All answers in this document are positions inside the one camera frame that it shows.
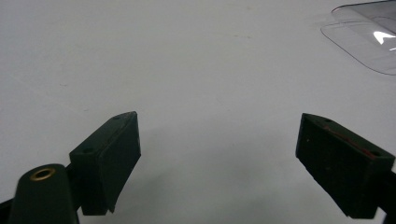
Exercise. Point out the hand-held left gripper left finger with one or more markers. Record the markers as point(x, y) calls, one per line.
point(104, 161)

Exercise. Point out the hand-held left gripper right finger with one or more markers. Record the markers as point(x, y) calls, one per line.
point(339, 161)

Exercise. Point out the clear plastic container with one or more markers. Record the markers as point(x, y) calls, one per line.
point(365, 43)

